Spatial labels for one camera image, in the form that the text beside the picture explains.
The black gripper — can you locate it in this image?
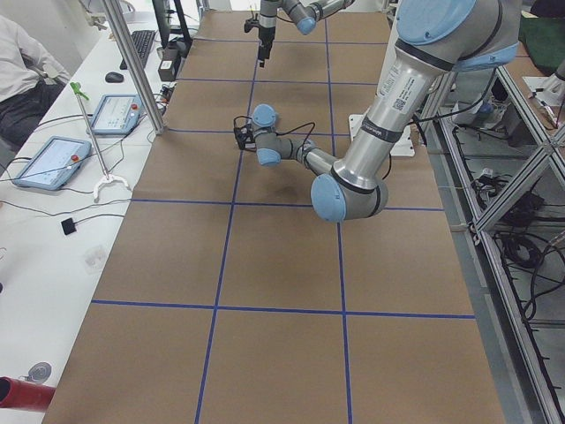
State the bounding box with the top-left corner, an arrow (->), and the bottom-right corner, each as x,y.
258,26 -> 275,68

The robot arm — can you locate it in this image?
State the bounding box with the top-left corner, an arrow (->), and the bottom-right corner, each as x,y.
245,0 -> 522,223
244,0 -> 354,68

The black monitor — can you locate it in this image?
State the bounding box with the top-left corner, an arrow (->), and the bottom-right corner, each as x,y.
152,0 -> 192,52

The black box with label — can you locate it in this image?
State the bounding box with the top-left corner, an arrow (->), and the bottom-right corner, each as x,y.
158,49 -> 181,82

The black keyboard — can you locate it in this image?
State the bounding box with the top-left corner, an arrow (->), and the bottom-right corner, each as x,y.
131,30 -> 156,67

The upper teach pendant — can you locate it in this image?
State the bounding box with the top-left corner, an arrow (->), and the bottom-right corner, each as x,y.
91,94 -> 144,136

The teach pendant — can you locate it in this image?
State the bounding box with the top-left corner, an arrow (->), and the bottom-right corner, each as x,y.
13,136 -> 92,191
91,94 -> 144,136

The black computer mouse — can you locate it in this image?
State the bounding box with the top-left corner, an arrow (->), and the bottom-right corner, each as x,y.
105,72 -> 124,84

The seated person white shirt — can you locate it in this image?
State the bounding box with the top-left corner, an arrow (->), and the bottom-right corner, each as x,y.
1,17 -> 71,153

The lower teach pendant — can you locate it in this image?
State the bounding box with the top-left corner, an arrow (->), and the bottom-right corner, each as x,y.
13,136 -> 92,191

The small black square pad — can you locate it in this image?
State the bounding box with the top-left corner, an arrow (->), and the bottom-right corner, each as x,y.
61,217 -> 77,236

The round metal tape roll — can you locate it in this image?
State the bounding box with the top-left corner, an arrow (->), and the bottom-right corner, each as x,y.
25,361 -> 52,384

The red cylinder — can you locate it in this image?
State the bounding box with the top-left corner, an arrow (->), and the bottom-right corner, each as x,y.
1,376 -> 56,413

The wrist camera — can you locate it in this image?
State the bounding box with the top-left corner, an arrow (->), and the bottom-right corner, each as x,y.
233,125 -> 256,151
244,18 -> 260,34

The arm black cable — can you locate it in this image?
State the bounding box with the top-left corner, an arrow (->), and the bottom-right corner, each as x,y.
232,115 -> 317,154

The aluminium frame post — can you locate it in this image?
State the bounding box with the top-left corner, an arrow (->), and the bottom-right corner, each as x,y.
102,0 -> 165,135

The grabber stick green handle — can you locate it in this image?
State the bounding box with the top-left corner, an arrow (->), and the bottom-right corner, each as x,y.
70,82 -> 131,203

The metal frame side table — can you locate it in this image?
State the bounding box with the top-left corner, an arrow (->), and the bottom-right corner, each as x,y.
417,57 -> 564,423

